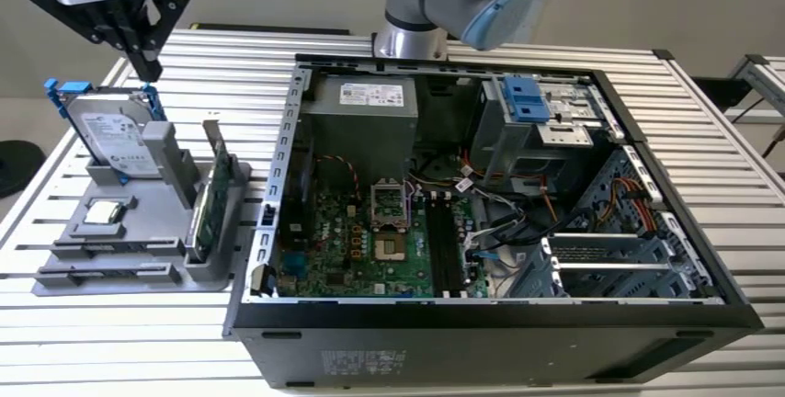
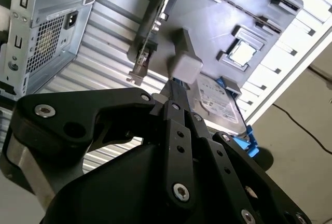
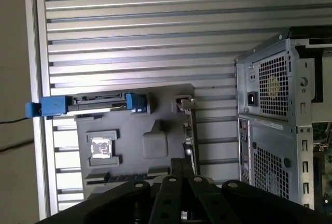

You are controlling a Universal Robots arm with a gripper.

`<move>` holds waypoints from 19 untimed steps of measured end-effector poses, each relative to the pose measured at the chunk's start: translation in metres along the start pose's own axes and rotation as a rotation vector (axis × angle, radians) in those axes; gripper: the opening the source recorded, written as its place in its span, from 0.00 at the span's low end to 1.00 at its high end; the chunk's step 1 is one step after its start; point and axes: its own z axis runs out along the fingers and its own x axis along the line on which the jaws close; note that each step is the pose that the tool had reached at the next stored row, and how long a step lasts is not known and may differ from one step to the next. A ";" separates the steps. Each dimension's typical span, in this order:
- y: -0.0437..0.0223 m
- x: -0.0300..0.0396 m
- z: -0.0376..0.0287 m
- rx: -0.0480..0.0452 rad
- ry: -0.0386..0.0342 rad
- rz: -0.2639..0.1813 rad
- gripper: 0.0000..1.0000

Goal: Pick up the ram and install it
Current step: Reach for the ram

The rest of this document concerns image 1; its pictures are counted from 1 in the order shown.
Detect blue VGA port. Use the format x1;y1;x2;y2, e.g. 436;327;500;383
282;252;309;277

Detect green graphics card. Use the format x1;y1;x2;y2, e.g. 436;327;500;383
187;119;242;264

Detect orange wire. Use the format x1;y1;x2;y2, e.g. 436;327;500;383
537;175;561;223

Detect metal optical drive cage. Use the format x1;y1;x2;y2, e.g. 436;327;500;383
472;73;627;187

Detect green motherboard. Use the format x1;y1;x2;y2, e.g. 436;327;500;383
274;183;492;300

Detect locking lever wire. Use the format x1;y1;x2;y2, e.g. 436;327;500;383
401;183;414;232

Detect blue plastic drive latch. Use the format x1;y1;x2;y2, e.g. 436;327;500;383
500;75;549;123

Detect metal disk bay cage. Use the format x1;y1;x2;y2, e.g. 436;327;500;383
508;230;720;301

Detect red orange yellow power wires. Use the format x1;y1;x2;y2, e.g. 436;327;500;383
597;176;668;237

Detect aluminium slat side table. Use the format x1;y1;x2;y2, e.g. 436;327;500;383
723;52;785;125

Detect RAM slot with white clips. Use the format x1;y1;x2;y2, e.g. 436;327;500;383
430;192;453;298
446;192;468;298

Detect grey power supply unit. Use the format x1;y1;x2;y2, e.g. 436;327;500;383
299;74;422;187

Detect hard disk in blue carrier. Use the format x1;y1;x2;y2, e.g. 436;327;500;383
43;77;169;185

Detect twisted coloured fan wire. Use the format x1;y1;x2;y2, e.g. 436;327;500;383
315;153;364;199

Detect black open PC case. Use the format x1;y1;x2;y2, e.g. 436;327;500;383
221;52;765;390

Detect grey parts rack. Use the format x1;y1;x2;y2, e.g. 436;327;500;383
30;123;254;298

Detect silver CPU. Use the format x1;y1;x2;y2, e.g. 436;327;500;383
83;201;129;224

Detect CPU socket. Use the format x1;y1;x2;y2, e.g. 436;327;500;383
372;230;412;264

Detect metal socket cover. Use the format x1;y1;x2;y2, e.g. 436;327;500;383
370;176;412;229

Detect RAM stick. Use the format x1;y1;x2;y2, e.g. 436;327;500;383
54;239;181;255
42;266;177;281

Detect black round floor stand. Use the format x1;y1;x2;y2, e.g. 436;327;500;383
0;139;46;199

